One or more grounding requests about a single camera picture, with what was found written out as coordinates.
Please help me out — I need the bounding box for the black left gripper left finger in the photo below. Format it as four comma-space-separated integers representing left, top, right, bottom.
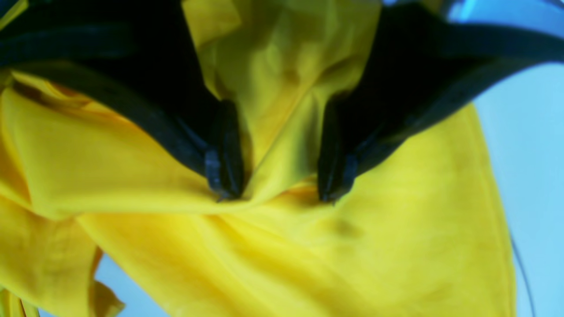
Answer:
0, 0, 244, 199

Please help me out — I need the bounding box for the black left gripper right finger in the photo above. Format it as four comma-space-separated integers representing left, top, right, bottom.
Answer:
317, 2, 563, 202

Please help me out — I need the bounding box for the orange yellow t-shirt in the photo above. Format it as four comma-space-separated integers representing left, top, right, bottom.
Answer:
1, 0, 516, 317

